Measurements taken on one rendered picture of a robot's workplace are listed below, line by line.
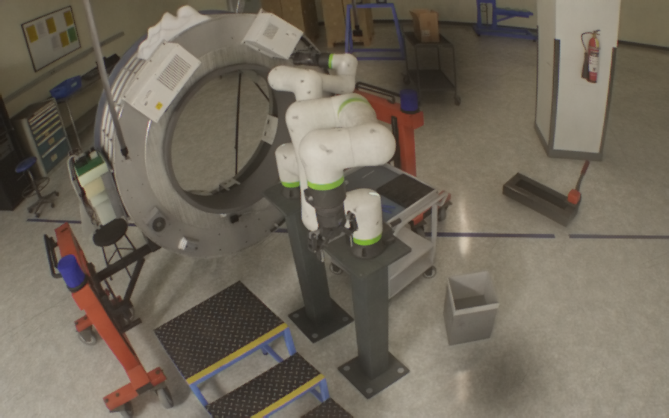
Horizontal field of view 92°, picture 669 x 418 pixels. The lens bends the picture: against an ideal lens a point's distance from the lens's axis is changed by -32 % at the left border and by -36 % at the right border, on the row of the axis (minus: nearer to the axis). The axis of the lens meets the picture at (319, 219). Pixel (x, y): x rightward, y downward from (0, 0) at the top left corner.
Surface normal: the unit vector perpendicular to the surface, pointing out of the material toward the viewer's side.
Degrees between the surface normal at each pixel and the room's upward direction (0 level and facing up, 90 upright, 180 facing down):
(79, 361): 0
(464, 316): 90
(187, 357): 0
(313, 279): 90
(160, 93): 90
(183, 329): 0
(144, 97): 90
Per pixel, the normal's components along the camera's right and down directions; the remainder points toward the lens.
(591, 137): -0.21, 0.60
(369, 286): 0.54, 0.44
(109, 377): -0.13, -0.80
